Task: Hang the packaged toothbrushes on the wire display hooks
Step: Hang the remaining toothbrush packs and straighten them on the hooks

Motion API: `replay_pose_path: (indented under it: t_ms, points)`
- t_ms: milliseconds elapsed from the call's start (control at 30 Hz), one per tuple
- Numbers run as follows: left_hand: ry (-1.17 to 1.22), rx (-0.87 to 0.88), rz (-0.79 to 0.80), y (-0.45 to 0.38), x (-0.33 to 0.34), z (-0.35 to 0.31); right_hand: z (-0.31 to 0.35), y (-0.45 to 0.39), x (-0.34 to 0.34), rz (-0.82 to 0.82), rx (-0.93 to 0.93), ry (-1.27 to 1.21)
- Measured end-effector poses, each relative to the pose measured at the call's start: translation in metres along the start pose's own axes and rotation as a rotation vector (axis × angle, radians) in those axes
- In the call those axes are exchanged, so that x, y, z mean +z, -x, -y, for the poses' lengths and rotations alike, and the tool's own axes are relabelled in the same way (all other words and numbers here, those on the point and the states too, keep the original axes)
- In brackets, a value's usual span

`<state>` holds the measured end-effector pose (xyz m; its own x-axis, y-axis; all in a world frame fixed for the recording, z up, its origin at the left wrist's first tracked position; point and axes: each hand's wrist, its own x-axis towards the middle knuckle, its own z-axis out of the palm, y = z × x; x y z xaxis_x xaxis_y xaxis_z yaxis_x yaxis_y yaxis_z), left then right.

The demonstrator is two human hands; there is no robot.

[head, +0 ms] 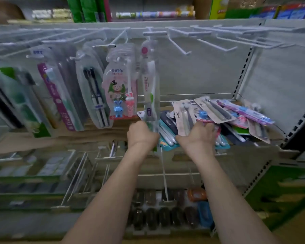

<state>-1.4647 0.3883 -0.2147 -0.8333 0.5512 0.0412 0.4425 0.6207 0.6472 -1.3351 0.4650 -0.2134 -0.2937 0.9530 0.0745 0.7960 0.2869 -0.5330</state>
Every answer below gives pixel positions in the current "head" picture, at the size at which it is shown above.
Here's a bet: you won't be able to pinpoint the person's left hand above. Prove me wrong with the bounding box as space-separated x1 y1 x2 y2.
126 121 160 153

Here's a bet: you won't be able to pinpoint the person's right hand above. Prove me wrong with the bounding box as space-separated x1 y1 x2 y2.
175 122 217 163

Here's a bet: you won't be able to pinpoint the pile of toothbrush packs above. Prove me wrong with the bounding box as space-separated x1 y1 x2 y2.
137 96 275 151

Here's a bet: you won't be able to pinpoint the clear green toothbrush pack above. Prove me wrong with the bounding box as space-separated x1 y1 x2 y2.
142 61 161 122

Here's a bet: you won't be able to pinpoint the kids toothbrush pack blue toy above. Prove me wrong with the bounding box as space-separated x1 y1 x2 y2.
102 45 138 120

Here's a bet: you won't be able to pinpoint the clear pink-topped toothbrush pack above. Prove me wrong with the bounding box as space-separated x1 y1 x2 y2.
140 40 159 99

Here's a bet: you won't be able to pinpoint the pink label toothbrush pack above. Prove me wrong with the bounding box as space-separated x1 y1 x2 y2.
28 47 84 132

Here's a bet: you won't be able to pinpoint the person's right forearm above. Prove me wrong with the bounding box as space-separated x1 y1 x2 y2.
193 155 280 244

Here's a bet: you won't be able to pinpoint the person's left forearm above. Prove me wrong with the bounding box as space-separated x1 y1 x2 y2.
62 147 153 244

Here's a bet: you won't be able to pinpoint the white shelf unit yellow strips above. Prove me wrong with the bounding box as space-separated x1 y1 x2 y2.
7 0 196 23

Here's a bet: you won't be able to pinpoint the orange round object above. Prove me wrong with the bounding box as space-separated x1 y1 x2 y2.
187 188 208 203

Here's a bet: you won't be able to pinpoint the blue round packet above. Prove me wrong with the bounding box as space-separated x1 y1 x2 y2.
197 200 214 228

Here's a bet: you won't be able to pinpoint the brown cardboard tray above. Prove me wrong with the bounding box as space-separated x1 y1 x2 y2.
0 106 173 155

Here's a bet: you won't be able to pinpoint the row of colourful wrap rolls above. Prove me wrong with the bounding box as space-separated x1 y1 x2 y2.
32 6 196 19

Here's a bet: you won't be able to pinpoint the green spray can red side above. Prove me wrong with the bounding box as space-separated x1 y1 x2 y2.
95 0 112 23

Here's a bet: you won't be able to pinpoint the woven brown column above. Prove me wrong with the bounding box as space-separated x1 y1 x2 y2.
0 0 26 24
193 0 269 20

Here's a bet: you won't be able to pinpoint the green yellow spray can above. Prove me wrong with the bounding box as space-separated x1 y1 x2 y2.
209 0 229 20

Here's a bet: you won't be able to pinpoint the tall green spray can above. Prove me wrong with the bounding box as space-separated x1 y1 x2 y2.
66 0 83 23
79 0 97 23

